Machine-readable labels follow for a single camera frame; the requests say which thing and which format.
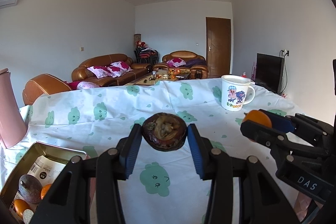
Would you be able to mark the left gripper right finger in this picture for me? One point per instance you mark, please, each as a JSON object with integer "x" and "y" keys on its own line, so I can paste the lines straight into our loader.
{"x": 217, "y": 166}

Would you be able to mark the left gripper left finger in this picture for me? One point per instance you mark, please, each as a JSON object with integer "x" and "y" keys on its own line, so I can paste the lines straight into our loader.
{"x": 114, "y": 165}

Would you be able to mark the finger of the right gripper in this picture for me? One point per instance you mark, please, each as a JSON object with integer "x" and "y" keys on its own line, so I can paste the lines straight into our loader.
{"x": 291, "y": 123}
{"x": 270, "y": 138}

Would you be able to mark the orange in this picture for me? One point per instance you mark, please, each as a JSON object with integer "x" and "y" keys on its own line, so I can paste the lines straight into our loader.
{"x": 259, "y": 117}
{"x": 44, "y": 190}

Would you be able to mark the right hand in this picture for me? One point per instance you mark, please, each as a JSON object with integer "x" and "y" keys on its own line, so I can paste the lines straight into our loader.
{"x": 301, "y": 207}

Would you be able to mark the black television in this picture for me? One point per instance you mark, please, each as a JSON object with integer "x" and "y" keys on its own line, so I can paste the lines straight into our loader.
{"x": 269, "y": 72}

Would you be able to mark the paper leaflet in tin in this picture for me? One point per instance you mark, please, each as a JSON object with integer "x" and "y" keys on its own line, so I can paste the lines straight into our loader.
{"x": 46, "y": 171}

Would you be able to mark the white cartoon mug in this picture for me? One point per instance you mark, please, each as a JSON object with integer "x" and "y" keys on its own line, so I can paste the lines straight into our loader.
{"x": 237, "y": 91}

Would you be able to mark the orange in tin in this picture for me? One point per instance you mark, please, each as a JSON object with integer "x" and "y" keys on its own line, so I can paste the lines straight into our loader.
{"x": 44, "y": 190}

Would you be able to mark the purple avocado in tin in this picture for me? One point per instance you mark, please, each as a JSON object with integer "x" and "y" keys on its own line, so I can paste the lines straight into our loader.
{"x": 30, "y": 189}

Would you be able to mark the pink floral cushion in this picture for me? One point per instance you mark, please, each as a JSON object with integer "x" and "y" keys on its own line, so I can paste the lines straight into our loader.
{"x": 119, "y": 68}
{"x": 100, "y": 71}

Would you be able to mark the coffee table with items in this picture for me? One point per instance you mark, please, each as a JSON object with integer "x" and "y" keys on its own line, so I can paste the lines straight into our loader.
{"x": 154, "y": 77}

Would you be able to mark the long brown leather sofa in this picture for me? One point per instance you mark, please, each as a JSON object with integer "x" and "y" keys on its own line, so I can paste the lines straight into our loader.
{"x": 81, "y": 73}

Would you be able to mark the small brown leather sofa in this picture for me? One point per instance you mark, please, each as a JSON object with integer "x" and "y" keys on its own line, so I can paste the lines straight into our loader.
{"x": 189, "y": 61}

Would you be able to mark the brown leather armchair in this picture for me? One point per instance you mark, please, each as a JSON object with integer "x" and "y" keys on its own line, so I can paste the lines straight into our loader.
{"x": 43, "y": 84}

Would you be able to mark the pink metal tin box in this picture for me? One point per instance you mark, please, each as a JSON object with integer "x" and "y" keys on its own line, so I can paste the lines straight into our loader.
{"x": 25, "y": 160}

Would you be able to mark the pink cushion on small sofa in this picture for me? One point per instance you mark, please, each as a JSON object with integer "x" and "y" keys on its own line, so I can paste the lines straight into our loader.
{"x": 176, "y": 62}

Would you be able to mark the stacked dark chairs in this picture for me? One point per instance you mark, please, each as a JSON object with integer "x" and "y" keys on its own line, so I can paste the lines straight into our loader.
{"x": 145, "y": 54}

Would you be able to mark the brown wooden door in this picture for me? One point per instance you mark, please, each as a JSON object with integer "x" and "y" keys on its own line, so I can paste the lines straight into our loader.
{"x": 218, "y": 35}

